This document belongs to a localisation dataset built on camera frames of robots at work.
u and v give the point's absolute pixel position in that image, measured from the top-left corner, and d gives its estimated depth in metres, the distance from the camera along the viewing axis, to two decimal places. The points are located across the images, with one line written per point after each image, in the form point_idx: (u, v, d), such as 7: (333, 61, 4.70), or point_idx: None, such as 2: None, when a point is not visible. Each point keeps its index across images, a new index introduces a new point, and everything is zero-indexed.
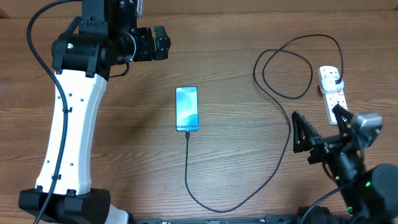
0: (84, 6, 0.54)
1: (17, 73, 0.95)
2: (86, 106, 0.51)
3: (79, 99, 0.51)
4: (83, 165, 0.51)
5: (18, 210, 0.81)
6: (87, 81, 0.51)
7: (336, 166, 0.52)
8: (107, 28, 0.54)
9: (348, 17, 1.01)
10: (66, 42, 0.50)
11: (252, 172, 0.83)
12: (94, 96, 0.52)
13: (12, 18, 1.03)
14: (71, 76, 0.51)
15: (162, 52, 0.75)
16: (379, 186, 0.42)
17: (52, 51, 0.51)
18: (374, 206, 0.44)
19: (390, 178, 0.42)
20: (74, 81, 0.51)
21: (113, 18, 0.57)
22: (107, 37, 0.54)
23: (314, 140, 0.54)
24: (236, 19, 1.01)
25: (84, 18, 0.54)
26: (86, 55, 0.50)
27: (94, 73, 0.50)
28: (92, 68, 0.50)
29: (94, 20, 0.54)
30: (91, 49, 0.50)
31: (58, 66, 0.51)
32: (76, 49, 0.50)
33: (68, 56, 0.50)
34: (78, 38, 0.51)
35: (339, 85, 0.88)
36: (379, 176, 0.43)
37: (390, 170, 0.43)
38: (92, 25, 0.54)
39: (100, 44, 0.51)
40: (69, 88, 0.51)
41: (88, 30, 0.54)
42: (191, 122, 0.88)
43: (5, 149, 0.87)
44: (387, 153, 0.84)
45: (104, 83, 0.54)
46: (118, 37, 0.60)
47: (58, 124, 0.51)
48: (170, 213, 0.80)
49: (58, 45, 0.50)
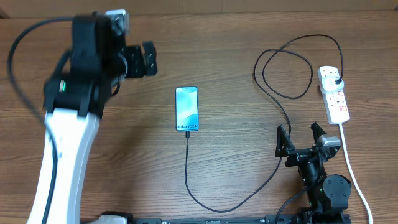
0: (73, 37, 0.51)
1: (17, 73, 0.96)
2: (78, 151, 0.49)
3: (69, 145, 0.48)
4: (71, 216, 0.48)
5: (18, 210, 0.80)
6: (79, 127, 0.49)
7: (304, 172, 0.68)
8: (99, 64, 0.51)
9: (348, 17, 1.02)
10: (58, 83, 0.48)
11: (252, 172, 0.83)
12: (85, 140, 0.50)
13: (11, 18, 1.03)
14: (63, 119, 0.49)
15: (152, 68, 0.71)
16: (328, 191, 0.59)
17: (43, 91, 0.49)
18: (326, 205, 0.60)
19: (334, 185, 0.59)
20: (66, 126, 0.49)
21: (104, 47, 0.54)
22: (99, 73, 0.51)
23: (290, 150, 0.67)
24: (236, 18, 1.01)
25: (74, 51, 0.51)
26: (77, 97, 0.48)
27: (86, 116, 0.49)
28: (84, 111, 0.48)
29: (84, 54, 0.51)
30: (84, 89, 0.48)
31: (50, 107, 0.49)
32: (68, 90, 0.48)
33: (59, 98, 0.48)
34: (69, 79, 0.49)
35: (339, 85, 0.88)
36: (328, 184, 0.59)
37: (336, 178, 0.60)
38: (83, 60, 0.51)
39: (92, 84, 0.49)
40: (60, 132, 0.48)
41: (79, 65, 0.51)
42: (191, 122, 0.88)
43: (5, 149, 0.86)
44: (387, 152, 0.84)
45: (96, 122, 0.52)
46: (111, 65, 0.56)
47: (46, 171, 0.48)
48: (170, 213, 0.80)
49: (50, 86, 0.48)
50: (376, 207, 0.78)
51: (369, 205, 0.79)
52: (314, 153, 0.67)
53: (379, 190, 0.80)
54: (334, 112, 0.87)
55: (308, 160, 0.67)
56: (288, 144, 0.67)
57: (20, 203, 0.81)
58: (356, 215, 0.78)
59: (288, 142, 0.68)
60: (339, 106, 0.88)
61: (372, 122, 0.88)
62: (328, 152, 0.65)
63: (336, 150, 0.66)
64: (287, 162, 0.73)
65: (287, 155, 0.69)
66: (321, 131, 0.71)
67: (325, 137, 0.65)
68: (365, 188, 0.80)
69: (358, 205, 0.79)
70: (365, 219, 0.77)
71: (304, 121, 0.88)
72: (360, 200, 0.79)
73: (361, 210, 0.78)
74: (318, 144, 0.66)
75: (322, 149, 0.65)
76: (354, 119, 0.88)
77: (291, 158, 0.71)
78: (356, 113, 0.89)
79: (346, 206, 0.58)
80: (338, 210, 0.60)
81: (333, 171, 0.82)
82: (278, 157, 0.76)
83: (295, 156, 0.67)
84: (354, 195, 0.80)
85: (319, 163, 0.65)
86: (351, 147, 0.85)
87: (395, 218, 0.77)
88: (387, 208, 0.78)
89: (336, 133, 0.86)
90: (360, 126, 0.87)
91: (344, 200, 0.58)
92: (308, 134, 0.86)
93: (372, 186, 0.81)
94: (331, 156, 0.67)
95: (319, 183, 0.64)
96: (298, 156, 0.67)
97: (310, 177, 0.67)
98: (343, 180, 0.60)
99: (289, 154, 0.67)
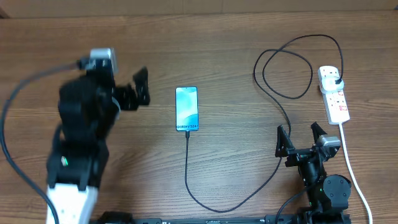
0: (62, 117, 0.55)
1: (17, 73, 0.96)
2: (78, 221, 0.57)
3: (71, 215, 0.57)
4: None
5: (18, 210, 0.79)
6: (79, 198, 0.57)
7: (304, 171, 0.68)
8: (91, 136, 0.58)
9: (348, 16, 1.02)
10: (60, 158, 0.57)
11: (252, 172, 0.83)
12: (84, 210, 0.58)
13: (11, 18, 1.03)
14: (63, 192, 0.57)
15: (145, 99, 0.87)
16: (328, 191, 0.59)
17: (47, 166, 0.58)
18: (326, 205, 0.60)
19: (334, 185, 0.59)
20: (65, 198, 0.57)
21: (92, 114, 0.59)
22: (94, 142, 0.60)
23: (290, 151, 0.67)
24: (236, 18, 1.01)
25: (67, 130, 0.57)
26: (78, 172, 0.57)
27: (85, 188, 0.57)
28: (84, 183, 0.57)
29: (78, 130, 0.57)
30: (83, 163, 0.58)
31: (51, 183, 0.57)
32: (69, 165, 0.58)
33: (61, 173, 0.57)
34: (68, 155, 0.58)
35: (339, 84, 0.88)
36: (328, 183, 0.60)
37: (336, 178, 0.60)
38: (77, 134, 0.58)
39: (91, 158, 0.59)
40: (61, 205, 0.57)
41: (74, 137, 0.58)
42: (190, 122, 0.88)
43: (5, 149, 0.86)
44: (387, 152, 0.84)
45: (95, 190, 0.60)
46: (101, 124, 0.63)
47: None
48: (170, 213, 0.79)
49: (52, 162, 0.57)
50: (377, 207, 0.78)
51: (369, 205, 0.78)
52: (314, 152, 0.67)
53: (380, 190, 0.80)
54: (334, 112, 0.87)
55: (308, 160, 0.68)
56: (288, 144, 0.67)
57: (20, 203, 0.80)
58: (356, 215, 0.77)
59: (288, 142, 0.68)
60: (339, 106, 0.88)
61: (372, 122, 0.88)
62: (328, 152, 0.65)
63: (336, 150, 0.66)
64: (287, 162, 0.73)
65: (287, 155, 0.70)
66: (321, 131, 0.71)
67: (325, 137, 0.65)
68: (365, 188, 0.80)
69: (358, 205, 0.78)
70: (365, 219, 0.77)
71: (304, 121, 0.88)
72: (360, 200, 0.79)
73: (361, 210, 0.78)
74: (318, 144, 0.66)
75: (321, 148, 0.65)
76: (354, 119, 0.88)
77: (291, 158, 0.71)
78: (356, 113, 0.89)
79: (346, 206, 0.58)
80: (338, 210, 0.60)
81: (333, 171, 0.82)
82: (278, 157, 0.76)
83: (295, 155, 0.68)
84: (354, 195, 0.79)
85: (319, 163, 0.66)
86: (351, 147, 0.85)
87: (395, 218, 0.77)
88: (387, 209, 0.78)
89: (336, 133, 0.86)
90: (360, 125, 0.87)
91: (344, 200, 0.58)
92: (308, 134, 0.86)
93: (372, 186, 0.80)
94: (331, 156, 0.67)
95: (319, 183, 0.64)
96: (298, 156, 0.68)
97: (310, 177, 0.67)
98: (343, 180, 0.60)
99: (289, 154, 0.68)
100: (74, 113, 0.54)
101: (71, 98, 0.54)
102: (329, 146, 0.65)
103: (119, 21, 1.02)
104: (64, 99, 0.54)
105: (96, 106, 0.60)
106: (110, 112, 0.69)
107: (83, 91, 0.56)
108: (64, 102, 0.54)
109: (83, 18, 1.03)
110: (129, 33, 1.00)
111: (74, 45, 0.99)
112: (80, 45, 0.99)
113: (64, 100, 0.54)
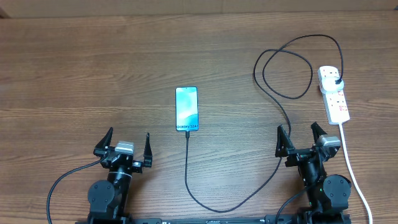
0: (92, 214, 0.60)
1: (18, 73, 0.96)
2: None
3: None
4: None
5: (18, 210, 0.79)
6: None
7: (305, 171, 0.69)
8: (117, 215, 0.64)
9: (347, 17, 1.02)
10: None
11: (252, 172, 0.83)
12: None
13: (12, 18, 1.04)
14: None
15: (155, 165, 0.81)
16: (328, 191, 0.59)
17: None
18: (326, 205, 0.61)
19: (334, 185, 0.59)
20: None
21: (116, 201, 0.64)
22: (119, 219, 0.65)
23: (290, 150, 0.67)
24: (236, 19, 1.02)
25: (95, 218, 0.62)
26: None
27: None
28: None
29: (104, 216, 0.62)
30: None
31: None
32: None
33: None
34: None
35: (339, 85, 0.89)
36: (328, 184, 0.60)
37: (336, 179, 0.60)
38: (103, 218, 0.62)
39: None
40: None
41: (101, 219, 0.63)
42: (191, 122, 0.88)
43: (5, 149, 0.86)
44: (387, 152, 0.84)
45: None
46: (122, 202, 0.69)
47: None
48: (170, 213, 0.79)
49: None
50: (376, 207, 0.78)
51: (369, 205, 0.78)
52: (314, 152, 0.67)
53: (380, 190, 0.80)
54: (334, 112, 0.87)
55: (308, 160, 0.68)
56: (288, 144, 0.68)
57: (20, 203, 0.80)
58: (356, 215, 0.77)
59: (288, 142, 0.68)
60: (339, 106, 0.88)
61: (372, 122, 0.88)
62: (328, 152, 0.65)
63: (336, 150, 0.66)
64: (287, 162, 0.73)
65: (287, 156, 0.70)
66: (320, 130, 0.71)
67: (326, 138, 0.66)
68: (365, 188, 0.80)
69: (358, 205, 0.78)
70: (365, 219, 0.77)
71: (304, 121, 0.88)
72: (360, 200, 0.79)
73: (361, 210, 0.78)
74: (318, 144, 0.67)
75: (322, 149, 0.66)
76: (354, 119, 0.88)
77: (291, 157, 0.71)
78: (356, 113, 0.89)
79: (346, 206, 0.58)
80: (338, 211, 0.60)
81: (333, 171, 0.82)
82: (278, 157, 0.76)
83: (295, 155, 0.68)
84: (354, 194, 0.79)
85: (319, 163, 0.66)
86: (351, 147, 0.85)
87: (395, 218, 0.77)
88: (387, 209, 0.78)
89: (336, 133, 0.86)
90: (360, 125, 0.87)
91: (344, 200, 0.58)
92: (308, 134, 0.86)
93: (372, 186, 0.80)
94: (331, 156, 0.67)
95: (319, 182, 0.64)
96: (298, 156, 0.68)
97: (310, 177, 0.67)
98: (343, 180, 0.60)
99: (289, 154, 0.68)
100: (102, 213, 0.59)
101: (99, 201, 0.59)
102: (329, 146, 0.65)
103: (119, 22, 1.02)
104: (94, 201, 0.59)
105: (117, 196, 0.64)
106: (126, 189, 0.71)
107: (107, 192, 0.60)
108: (94, 206, 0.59)
109: (83, 19, 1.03)
110: (129, 33, 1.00)
111: (74, 45, 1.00)
112: (80, 45, 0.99)
113: (93, 203, 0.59)
